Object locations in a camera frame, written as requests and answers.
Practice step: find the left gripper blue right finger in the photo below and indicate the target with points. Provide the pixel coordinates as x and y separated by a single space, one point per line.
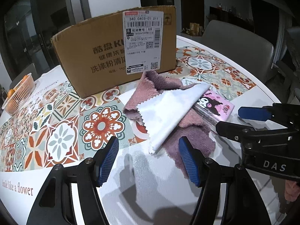
192 159

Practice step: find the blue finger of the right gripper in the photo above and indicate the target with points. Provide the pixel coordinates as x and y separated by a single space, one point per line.
253 113

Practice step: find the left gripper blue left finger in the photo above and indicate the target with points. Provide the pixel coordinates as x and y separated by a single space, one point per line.
105 160

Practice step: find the pink cartoon tissue pack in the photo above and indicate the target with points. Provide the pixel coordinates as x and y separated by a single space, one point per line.
213 108

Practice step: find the white cleaning cloth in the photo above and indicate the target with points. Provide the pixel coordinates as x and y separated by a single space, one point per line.
161 114

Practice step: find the mauve microfibre cloth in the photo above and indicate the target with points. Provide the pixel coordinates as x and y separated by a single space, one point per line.
192 126

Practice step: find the right hand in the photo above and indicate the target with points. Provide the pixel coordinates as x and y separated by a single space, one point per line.
292 190

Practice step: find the patterned tile table runner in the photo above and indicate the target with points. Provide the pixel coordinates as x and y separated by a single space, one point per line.
57 126

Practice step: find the grey dining chair right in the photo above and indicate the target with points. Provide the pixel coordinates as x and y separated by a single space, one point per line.
245 48

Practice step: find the grey dining chair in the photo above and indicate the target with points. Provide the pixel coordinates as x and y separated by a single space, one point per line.
245 48
30 69

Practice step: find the brown cardboard box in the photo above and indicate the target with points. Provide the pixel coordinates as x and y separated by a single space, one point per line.
109 50

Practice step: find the white fruit basket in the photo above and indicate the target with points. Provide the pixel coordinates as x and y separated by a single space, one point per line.
20 94

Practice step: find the dark sideboard cabinet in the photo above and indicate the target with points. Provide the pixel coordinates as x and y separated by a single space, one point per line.
229 17

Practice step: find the orange fruit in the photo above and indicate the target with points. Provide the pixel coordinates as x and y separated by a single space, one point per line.
10 93

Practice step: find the grey dining chair far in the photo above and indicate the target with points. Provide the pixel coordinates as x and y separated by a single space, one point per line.
30 69

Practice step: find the black glass sliding door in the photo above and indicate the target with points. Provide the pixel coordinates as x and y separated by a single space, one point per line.
27 27

